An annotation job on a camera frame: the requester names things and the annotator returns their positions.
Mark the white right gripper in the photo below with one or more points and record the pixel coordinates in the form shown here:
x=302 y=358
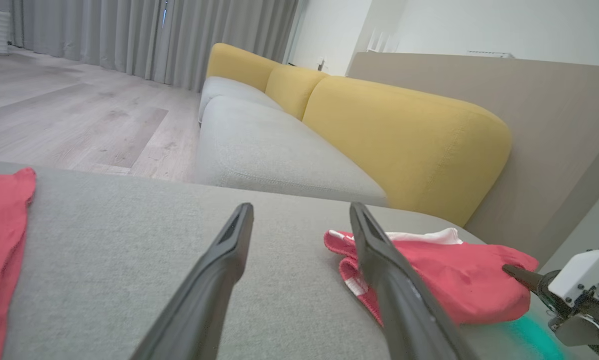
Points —
x=589 y=275

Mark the small dark tabletop object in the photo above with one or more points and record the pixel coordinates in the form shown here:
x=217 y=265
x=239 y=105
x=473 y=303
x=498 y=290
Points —
x=321 y=65

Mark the white flat device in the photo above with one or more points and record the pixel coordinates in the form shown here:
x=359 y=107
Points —
x=489 y=54

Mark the long yellow sofa back cushion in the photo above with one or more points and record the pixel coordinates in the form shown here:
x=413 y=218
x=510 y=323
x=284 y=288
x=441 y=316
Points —
x=404 y=145

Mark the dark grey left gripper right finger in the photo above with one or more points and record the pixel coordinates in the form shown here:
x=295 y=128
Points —
x=404 y=310

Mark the large grey sofa seat cushion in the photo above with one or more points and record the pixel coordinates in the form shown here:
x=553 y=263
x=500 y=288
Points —
x=129 y=250

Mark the white slatted object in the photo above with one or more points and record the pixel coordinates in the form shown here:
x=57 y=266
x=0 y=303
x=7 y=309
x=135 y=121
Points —
x=379 y=41

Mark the taupe low partition panel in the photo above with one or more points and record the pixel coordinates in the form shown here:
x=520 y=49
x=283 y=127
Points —
x=554 y=125

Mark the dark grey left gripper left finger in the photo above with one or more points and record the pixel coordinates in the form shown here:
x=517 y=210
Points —
x=204 y=300

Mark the red shorts with white stripes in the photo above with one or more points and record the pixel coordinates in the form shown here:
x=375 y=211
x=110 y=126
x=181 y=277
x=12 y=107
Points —
x=454 y=280

